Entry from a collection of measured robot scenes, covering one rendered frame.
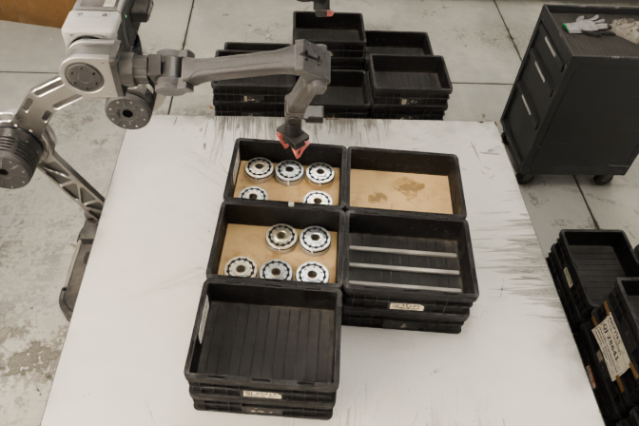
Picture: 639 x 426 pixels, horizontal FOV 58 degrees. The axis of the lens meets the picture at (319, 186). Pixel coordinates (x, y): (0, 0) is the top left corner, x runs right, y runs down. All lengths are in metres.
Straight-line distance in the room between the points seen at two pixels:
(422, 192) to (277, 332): 0.75
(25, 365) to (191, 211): 1.05
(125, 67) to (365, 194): 0.95
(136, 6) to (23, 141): 0.72
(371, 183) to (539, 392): 0.86
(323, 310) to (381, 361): 0.25
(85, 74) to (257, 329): 0.84
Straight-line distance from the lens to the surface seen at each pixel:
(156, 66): 1.52
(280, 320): 1.74
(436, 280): 1.88
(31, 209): 3.32
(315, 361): 1.68
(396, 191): 2.08
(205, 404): 1.75
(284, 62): 1.39
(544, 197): 3.46
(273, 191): 2.04
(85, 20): 1.62
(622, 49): 3.13
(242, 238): 1.91
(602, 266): 2.90
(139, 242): 2.11
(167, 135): 2.47
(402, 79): 3.16
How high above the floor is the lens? 2.35
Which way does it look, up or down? 47 degrees down
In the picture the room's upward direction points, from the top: 5 degrees clockwise
